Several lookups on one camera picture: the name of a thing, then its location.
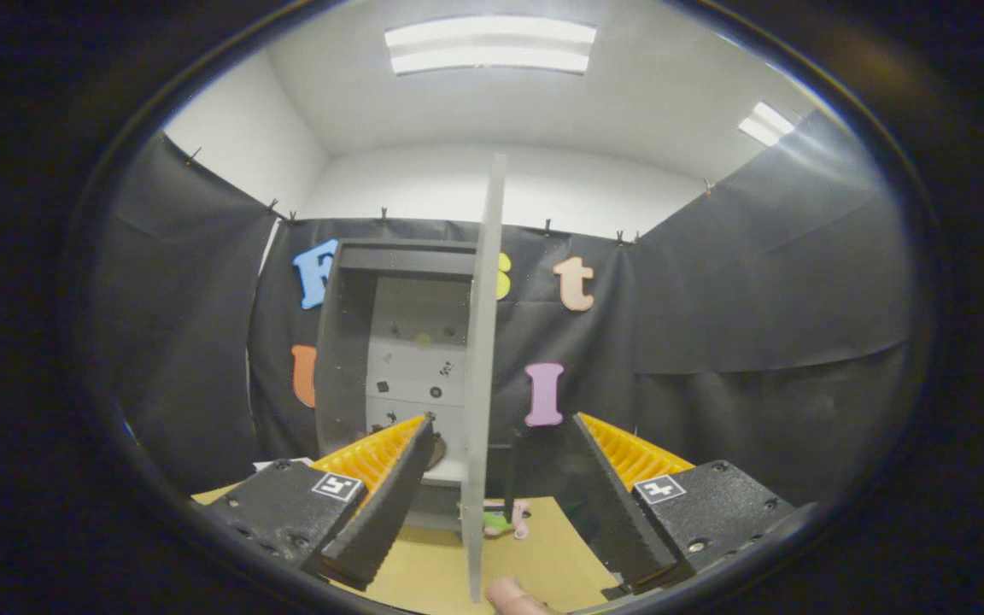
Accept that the pink and green plush toy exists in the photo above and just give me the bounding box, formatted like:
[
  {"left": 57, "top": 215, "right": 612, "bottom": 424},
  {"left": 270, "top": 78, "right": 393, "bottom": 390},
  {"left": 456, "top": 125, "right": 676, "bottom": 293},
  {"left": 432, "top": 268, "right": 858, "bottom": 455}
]
[{"left": 481, "top": 499, "right": 533, "bottom": 542}]

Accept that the black backdrop cloth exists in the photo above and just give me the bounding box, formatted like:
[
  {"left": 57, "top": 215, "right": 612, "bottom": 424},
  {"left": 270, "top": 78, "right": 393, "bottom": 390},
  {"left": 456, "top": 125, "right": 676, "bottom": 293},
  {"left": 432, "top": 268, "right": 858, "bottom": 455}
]
[{"left": 86, "top": 107, "right": 920, "bottom": 513}]

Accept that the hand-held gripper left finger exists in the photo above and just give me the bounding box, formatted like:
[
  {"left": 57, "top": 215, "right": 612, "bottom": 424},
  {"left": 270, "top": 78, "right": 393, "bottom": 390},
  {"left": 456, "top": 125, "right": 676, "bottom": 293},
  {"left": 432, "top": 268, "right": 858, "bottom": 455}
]
[{"left": 204, "top": 413, "right": 438, "bottom": 592}]

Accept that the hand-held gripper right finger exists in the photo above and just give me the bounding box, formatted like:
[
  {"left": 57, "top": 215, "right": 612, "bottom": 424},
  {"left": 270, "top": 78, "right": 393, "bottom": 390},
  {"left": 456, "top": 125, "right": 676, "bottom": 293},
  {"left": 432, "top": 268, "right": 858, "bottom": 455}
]
[{"left": 571, "top": 412, "right": 800, "bottom": 595}]

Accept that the long ceiling light panel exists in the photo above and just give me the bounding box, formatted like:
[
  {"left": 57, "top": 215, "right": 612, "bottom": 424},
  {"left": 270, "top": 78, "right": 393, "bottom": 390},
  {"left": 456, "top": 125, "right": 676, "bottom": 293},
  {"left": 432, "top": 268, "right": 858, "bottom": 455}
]
[{"left": 384, "top": 15, "right": 598, "bottom": 77}]

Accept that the small ceiling light panel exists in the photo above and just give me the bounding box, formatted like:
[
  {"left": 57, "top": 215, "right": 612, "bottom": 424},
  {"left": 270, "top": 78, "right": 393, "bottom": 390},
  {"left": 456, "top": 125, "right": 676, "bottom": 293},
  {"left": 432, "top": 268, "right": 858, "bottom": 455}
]
[{"left": 736, "top": 100, "right": 797, "bottom": 149}]

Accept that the grey shoe cabinet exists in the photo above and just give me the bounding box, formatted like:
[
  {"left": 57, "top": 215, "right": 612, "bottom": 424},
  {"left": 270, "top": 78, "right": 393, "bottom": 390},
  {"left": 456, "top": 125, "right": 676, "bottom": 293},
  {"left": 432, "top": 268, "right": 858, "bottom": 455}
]
[{"left": 314, "top": 238, "right": 481, "bottom": 532}]

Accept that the beige shoe cabinet door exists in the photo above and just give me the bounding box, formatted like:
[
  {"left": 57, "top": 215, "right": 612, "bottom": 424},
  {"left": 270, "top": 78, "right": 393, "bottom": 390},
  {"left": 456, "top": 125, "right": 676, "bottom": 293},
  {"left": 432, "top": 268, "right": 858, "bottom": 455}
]
[{"left": 460, "top": 154, "right": 509, "bottom": 604}]

